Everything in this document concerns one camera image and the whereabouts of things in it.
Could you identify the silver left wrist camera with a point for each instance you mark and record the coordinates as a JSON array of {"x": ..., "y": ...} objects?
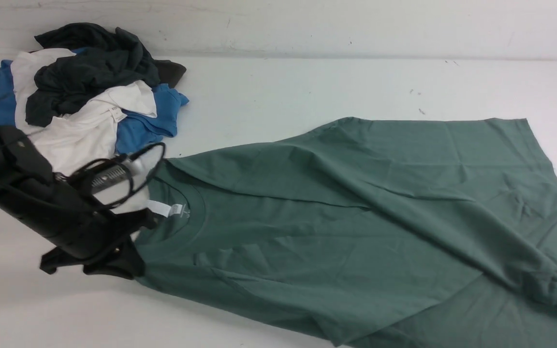
[{"x": 109, "y": 174}]

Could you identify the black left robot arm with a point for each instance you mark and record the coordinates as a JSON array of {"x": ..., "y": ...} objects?
[{"x": 20, "y": 159}]

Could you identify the blue shirt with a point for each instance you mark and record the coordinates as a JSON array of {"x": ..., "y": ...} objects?
[{"x": 148, "y": 121}]

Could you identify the white shirt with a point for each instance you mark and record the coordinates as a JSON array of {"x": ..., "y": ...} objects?
[{"x": 75, "y": 130}]

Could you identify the green long sleeve shirt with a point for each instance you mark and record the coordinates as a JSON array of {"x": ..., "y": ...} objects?
[{"x": 368, "y": 233}]

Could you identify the dark grey shirt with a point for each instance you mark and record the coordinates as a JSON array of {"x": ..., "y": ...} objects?
[{"x": 99, "y": 60}]

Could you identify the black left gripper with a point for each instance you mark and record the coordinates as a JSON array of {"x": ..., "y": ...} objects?
[{"x": 84, "y": 233}]

